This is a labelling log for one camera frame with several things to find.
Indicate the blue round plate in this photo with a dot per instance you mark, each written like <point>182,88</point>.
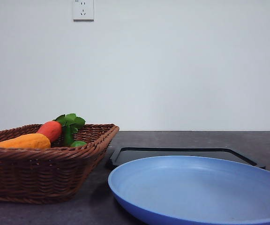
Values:
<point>195,190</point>

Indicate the brown wicker basket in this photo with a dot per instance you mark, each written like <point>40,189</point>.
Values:
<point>56,174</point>

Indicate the black rectangular tray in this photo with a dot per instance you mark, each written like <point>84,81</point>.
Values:
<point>125,155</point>

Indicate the green leafy toy vegetable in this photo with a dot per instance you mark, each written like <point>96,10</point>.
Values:
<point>71,124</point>

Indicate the red orange toy carrot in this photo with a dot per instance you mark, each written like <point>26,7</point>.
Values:
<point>52,129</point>

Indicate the orange yellow toy vegetable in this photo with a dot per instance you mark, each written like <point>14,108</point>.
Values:
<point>31,141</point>

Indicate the white wall power socket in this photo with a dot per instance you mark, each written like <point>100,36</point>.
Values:
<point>83,11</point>

